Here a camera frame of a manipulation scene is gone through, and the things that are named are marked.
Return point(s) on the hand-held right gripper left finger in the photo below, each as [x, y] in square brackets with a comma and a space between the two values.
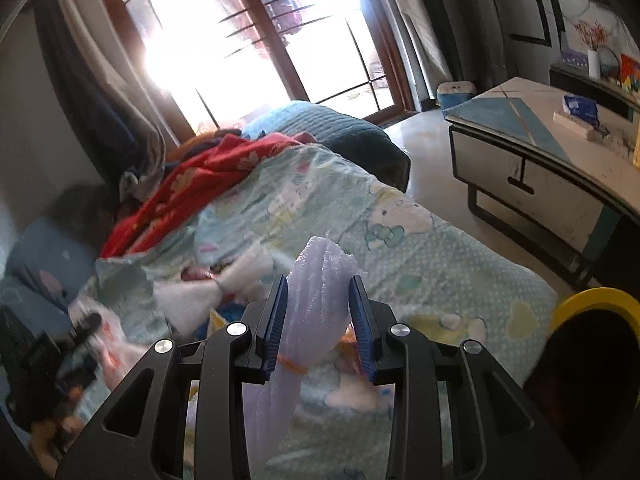
[277, 320]

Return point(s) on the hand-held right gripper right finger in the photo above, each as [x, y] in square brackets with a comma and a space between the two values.
[361, 320]

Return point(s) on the lavender foam sheet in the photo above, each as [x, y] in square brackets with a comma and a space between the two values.
[320, 300]

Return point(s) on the yellow trash bin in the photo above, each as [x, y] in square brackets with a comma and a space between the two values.
[590, 300]

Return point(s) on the blue pillow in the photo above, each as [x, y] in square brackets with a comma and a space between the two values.
[45, 260]

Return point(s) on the light green cartoon blanket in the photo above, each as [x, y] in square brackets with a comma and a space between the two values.
[450, 270]

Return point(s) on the red floral blanket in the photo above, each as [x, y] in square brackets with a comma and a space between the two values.
[200, 185]

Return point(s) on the dark fuzzy cushion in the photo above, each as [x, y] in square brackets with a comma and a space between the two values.
[85, 210]

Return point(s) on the teal quilted cushion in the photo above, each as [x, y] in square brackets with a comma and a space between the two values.
[325, 125]

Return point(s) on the white coffee table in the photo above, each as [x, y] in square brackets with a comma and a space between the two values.
[550, 180]

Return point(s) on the blue and white stool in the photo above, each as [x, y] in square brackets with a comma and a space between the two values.
[455, 94]

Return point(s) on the dark grey curtain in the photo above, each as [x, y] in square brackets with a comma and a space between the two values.
[100, 100]

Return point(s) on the brown framed window door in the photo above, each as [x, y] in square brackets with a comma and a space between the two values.
[280, 45]

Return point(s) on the white and dark curtain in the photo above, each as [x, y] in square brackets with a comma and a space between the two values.
[425, 35]

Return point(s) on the blue tissue pack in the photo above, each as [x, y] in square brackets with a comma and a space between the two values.
[580, 107]

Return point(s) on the dark television stand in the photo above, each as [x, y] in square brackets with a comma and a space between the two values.
[615, 97]

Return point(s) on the purple box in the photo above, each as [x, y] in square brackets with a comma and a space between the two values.
[575, 57]

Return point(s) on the white vase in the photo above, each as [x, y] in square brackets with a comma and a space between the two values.
[593, 65]

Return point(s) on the red colourful box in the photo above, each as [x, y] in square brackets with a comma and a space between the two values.
[631, 72]

